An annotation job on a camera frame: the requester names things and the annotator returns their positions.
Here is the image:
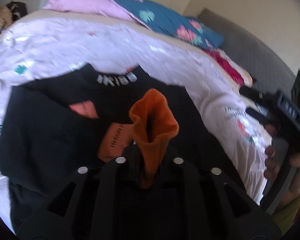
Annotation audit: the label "black sweater orange patches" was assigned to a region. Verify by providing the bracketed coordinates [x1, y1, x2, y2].
[0, 64, 262, 239]

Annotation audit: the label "tan clothes pile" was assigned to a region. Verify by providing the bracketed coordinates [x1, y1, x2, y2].
[0, 5, 13, 32]

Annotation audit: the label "right hand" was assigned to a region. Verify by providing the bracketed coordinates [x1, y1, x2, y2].
[263, 125, 300, 208]

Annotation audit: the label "red beige pillow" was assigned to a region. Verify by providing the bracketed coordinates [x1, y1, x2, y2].
[203, 49, 254, 87]

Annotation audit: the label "grey padded headboard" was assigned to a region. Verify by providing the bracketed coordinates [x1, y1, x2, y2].
[199, 9, 296, 96]

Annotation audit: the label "blue floral pink duvet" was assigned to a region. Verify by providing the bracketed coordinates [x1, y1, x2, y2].
[43, 0, 224, 50]

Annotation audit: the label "pink strawberry print sheet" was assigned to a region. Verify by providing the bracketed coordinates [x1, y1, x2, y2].
[0, 17, 269, 226]

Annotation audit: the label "black bag on floor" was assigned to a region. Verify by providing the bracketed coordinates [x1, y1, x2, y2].
[6, 1, 28, 22]

